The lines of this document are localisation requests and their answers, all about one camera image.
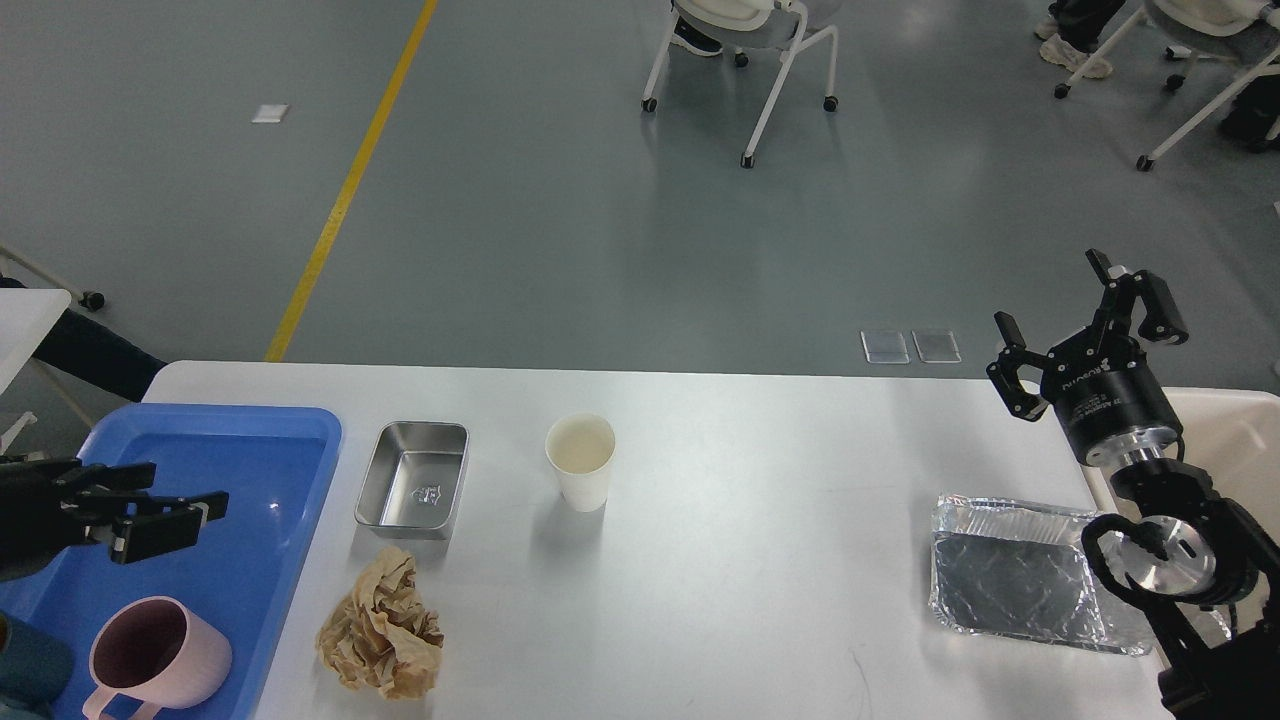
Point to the white chair centre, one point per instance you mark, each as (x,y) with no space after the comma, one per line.
(784,26)

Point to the floor outlet cover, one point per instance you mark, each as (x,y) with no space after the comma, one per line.
(885,347)
(936,346)

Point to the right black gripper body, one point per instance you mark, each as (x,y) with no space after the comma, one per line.
(1105,392)

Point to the white paper cup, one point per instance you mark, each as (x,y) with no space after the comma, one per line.
(580,450)

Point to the seated person's feet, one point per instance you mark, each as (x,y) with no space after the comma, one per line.
(1071,30)

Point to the person in dark jeans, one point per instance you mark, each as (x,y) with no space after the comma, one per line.
(80,346)

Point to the white chair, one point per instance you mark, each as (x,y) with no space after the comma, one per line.
(784,26)
(1240,34)

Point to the floor outlet cover right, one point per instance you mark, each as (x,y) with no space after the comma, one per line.
(936,346)

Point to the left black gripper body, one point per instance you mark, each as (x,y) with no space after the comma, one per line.
(39,516)

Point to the crumpled brown paper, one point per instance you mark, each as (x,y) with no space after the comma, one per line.
(381,635)

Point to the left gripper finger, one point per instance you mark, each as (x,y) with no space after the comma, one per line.
(163,525)
(110,475)

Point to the blue plastic tray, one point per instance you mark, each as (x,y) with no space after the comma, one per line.
(275,463)

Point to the white chair right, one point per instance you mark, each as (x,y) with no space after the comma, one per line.
(1240,34)

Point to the floor outlet cover left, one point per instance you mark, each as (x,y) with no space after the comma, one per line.
(885,347)

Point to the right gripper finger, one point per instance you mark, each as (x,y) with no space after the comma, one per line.
(1162,322)
(1003,372)

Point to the stainless steel rectangular container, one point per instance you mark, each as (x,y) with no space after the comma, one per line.
(414,481)

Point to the aluminium foil tray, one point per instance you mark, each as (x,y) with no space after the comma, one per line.
(1017,569)

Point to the pink mug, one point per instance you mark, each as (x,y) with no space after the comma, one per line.
(158,652)

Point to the beige plastic bin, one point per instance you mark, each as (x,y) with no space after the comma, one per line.
(1234,436)

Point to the white floor label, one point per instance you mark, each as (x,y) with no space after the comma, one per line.
(270,114)

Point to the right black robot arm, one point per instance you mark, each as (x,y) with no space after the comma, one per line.
(1196,564)

